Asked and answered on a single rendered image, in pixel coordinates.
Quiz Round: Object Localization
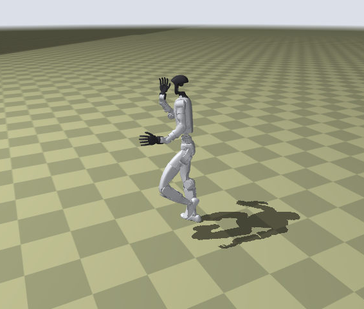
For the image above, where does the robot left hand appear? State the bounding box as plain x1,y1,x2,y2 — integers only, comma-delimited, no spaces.
139,132,164,146

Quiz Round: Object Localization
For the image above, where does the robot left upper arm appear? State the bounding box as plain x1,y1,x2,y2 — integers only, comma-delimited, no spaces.
175,100,186,132

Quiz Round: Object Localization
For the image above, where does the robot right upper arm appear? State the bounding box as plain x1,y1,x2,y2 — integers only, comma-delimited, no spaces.
167,110,175,119

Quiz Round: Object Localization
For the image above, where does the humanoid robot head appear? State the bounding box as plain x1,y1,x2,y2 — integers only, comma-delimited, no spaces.
171,75,188,98

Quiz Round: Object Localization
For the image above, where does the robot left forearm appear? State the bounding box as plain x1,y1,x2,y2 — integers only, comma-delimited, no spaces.
160,124,185,144

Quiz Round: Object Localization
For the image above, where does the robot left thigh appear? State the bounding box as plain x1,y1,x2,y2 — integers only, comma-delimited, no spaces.
159,149,192,195

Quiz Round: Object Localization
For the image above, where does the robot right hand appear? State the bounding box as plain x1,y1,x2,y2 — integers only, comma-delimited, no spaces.
159,77,170,100

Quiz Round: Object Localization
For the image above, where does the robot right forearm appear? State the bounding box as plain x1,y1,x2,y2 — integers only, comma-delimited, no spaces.
159,94,173,112

